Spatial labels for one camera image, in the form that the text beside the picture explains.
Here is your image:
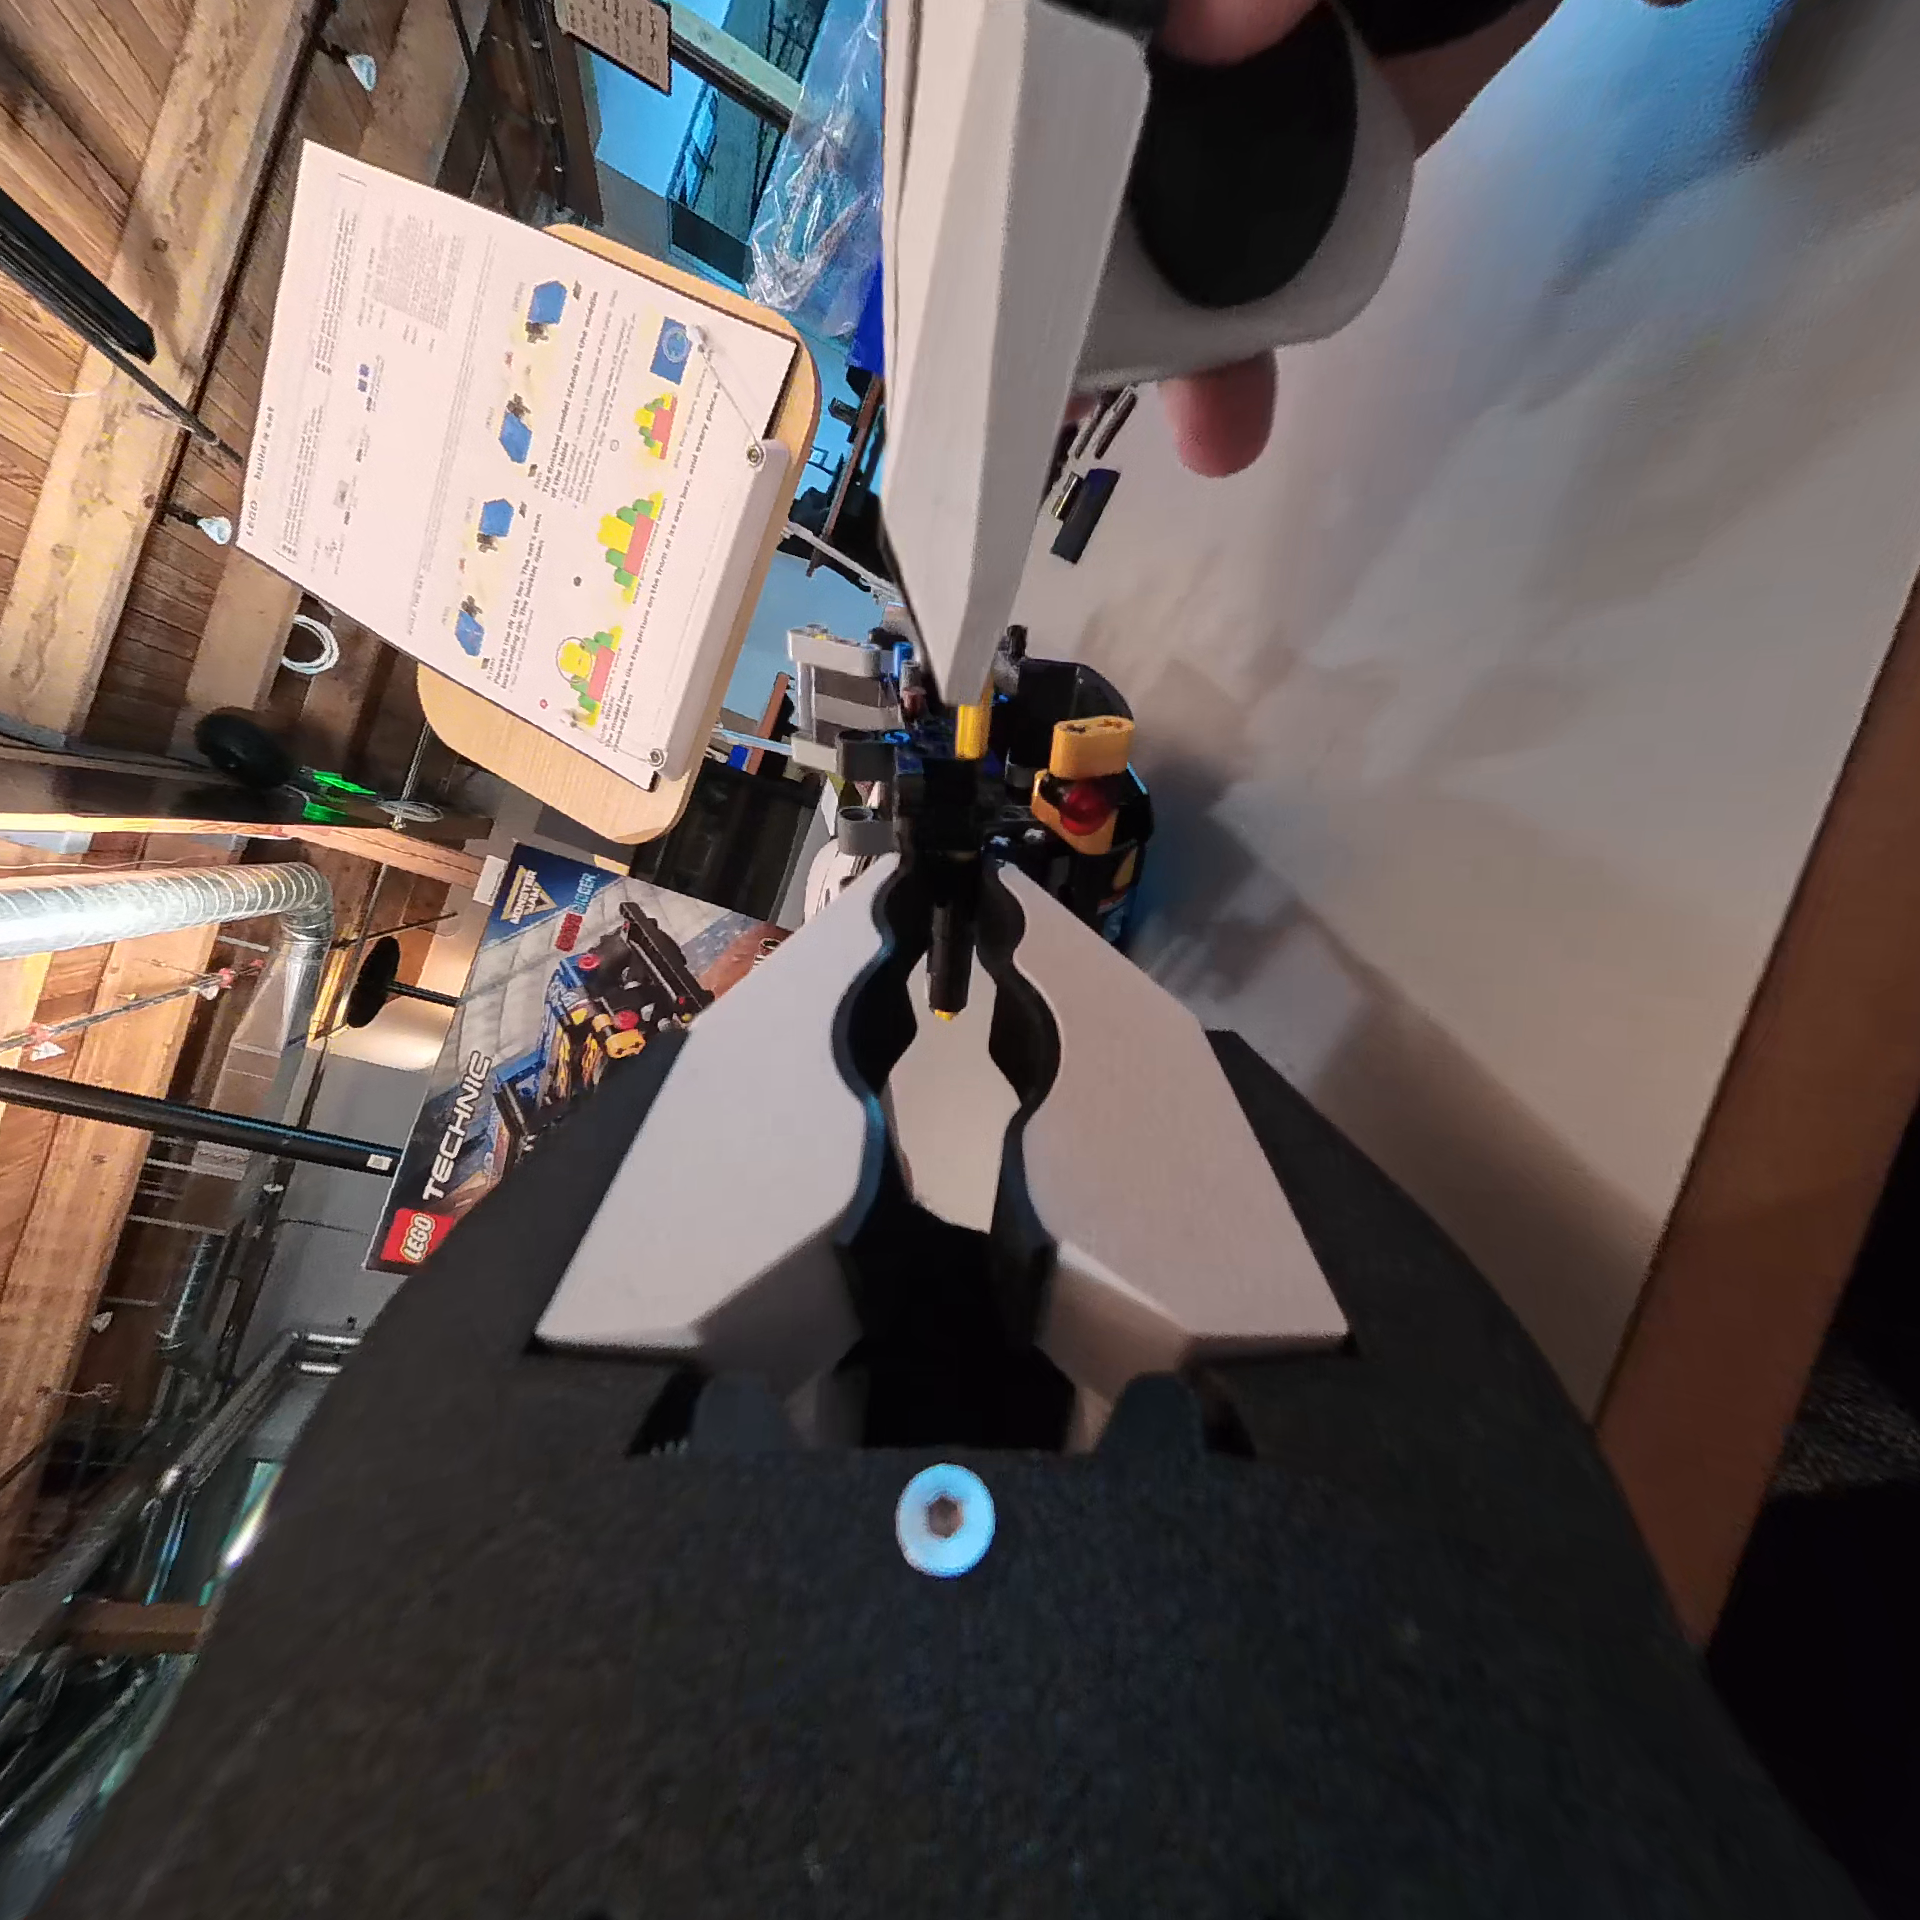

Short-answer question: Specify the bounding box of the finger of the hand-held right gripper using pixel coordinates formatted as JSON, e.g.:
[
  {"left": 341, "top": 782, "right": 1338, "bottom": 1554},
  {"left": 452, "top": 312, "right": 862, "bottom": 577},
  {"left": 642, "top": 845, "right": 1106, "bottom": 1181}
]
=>
[{"left": 881, "top": 0, "right": 1157, "bottom": 711}]

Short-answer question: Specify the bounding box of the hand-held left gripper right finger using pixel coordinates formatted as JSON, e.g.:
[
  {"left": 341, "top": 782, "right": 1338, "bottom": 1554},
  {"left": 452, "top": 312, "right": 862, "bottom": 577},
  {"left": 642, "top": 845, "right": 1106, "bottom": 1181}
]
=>
[{"left": 982, "top": 866, "right": 1354, "bottom": 1449}]

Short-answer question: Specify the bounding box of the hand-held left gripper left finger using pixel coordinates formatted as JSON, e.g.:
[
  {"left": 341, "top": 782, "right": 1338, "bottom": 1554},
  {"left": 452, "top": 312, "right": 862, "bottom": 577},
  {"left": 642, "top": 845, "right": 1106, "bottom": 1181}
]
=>
[{"left": 534, "top": 857, "right": 921, "bottom": 1445}]

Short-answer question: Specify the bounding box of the partly built lego vehicle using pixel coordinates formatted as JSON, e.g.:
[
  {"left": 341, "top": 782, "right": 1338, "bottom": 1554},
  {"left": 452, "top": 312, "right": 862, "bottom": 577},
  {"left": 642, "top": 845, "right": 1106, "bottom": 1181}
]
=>
[{"left": 786, "top": 622, "right": 1159, "bottom": 1024}]

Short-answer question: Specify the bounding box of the lego set box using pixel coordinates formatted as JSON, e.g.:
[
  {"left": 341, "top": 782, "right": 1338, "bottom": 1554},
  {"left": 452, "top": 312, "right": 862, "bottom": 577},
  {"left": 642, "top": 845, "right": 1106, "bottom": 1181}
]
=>
[{"left": 364, "top": 839, "right": 798, "bottom": 1278}]

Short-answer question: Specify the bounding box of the dark lego piece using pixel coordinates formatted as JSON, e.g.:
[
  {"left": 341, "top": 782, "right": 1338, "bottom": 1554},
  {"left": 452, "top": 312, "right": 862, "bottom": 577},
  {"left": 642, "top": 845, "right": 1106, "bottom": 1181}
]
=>
[{"left": 1047, "top": 384, "right": 1139, "bottom": 567}]

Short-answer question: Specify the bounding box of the person's right hand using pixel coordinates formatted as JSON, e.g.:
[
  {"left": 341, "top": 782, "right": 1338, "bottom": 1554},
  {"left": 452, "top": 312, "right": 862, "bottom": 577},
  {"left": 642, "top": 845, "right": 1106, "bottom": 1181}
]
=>
[{"left": 1157, "top": 349, "right": 1281, "bottom": 479}]

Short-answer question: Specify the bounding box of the clear plastic bag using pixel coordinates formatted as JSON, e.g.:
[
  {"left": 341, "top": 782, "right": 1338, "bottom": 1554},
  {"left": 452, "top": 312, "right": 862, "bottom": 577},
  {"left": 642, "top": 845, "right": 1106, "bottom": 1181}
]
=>
[{"left": 743, "top": 0, "right": 890, "bottom": 366}]

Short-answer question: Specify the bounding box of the wooden board stand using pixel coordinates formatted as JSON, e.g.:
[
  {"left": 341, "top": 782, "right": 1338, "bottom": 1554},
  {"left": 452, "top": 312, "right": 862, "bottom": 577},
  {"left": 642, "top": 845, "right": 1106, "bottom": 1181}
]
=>
[{"left": 415, "top": 223, "right": 826, "bottom": 845}]

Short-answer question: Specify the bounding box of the white task instruction sheet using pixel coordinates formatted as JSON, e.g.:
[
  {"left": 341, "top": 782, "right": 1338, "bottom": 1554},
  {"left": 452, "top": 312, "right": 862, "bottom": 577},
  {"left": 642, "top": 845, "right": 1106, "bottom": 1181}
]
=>
[{"left": 235, "top": 141, "right": 801, "bottom": 792}]

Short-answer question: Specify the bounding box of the black pole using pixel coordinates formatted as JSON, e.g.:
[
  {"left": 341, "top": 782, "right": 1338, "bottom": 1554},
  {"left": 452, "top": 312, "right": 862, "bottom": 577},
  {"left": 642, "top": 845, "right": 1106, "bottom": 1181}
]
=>
[{"left": 0, "top": 1063, "right": 410, "bottom": 1175}]

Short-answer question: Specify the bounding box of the black round lamp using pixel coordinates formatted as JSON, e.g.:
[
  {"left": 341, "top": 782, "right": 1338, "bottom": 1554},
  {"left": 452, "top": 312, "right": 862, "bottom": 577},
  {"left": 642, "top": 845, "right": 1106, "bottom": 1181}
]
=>
[{"left": 193, "top": 705, "right": 297, "bottom": 790}]

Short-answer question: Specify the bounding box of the silver air duct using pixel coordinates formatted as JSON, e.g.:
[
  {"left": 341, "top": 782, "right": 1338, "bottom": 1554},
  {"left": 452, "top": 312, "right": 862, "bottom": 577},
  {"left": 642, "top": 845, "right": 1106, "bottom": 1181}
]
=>
[{"left": 0, "top": 862, "right": 337, "bottom": 964}]

